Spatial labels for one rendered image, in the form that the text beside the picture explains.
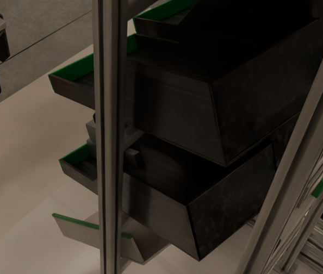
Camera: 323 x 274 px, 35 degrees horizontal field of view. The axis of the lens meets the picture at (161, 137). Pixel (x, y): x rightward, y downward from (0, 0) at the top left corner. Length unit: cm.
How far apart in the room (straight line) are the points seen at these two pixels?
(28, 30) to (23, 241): 197
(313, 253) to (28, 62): 197
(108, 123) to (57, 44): 235
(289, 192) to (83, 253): 72
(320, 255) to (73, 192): 52
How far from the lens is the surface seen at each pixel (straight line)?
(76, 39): 283
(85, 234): 80
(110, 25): 38
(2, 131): 125
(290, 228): 58
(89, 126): 70
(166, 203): 52
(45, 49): 278
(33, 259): 105
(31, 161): 118
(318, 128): 32
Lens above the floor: 178
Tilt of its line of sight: 49 degrees down
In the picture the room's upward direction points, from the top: 7 degrees clockwise
